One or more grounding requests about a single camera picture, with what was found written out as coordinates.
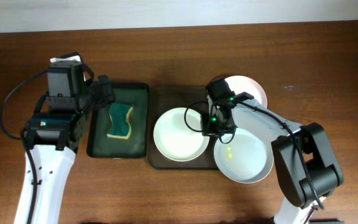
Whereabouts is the black water tray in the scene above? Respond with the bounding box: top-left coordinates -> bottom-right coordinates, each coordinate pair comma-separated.
86,82 -> 149,159

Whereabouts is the light blue plate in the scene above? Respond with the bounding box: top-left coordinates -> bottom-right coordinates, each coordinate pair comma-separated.
214,129 -> 273,184

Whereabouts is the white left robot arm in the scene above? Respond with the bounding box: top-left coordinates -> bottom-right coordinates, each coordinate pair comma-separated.
14,75 -> 115,223

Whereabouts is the white plate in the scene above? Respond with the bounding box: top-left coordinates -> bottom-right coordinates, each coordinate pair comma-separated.
153,108 -> 209,162

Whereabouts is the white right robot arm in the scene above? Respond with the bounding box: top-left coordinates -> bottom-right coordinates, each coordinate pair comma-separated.
201,92 -> 344,223

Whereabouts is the pink plate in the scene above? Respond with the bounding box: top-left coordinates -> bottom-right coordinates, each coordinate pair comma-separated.
225,75 -> 267,108

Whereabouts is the green and yellow sponge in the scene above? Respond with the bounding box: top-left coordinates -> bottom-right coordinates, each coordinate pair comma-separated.
106,103 -> 133,139

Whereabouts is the brown serving tray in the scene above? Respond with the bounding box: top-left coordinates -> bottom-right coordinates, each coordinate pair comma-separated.
146,86 -> 218,170

